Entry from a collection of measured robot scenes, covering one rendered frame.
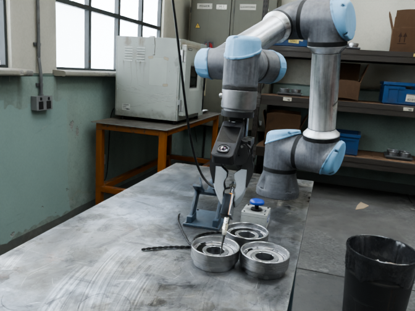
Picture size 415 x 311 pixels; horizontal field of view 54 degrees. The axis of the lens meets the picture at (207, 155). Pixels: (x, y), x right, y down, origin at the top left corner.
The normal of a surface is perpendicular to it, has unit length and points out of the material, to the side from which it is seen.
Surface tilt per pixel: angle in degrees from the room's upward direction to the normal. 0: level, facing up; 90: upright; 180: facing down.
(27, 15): 90
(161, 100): 87
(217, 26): 90
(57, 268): 0
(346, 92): 83
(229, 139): 31
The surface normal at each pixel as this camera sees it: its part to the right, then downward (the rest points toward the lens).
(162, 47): -0.29, 0.18
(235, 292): 0.07, -0.98
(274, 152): -0.58, 0.13
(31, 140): 0.95, 0.12
